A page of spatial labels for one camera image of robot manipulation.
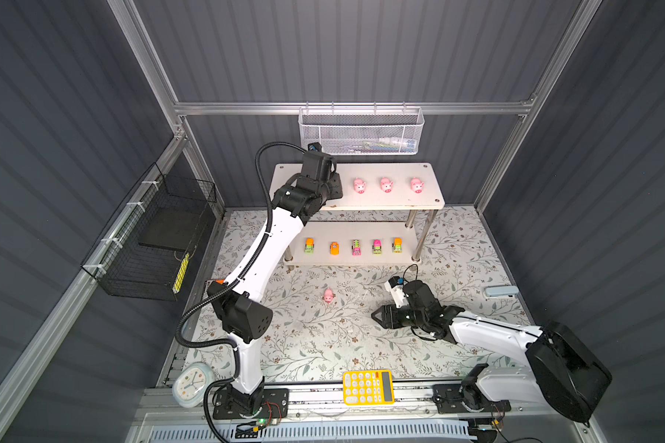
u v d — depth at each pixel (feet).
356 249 3.16
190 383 2.45
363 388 2.47
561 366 1.38
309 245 3.22
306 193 1.83
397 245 3.18
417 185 2.50
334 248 3.18
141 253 2.35
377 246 3.23
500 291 3.05
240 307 1.52
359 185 2.49
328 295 3.06
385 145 2.99
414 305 2.31
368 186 2.59
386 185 2.52
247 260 1.58
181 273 2.24
